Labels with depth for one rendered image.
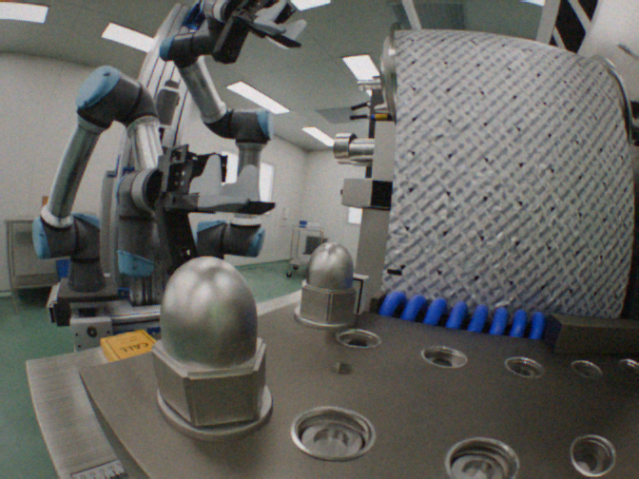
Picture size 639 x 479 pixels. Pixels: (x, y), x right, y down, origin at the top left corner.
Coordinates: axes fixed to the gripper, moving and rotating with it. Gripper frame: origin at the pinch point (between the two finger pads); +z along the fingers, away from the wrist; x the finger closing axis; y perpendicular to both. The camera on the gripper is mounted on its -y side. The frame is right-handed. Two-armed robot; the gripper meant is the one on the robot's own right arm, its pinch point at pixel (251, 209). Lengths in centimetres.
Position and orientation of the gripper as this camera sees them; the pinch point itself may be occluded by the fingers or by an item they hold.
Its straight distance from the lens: 28.0
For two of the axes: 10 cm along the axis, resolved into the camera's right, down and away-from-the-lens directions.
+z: 8.8, 1.3, -4.6
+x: 4.6, -0.2, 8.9
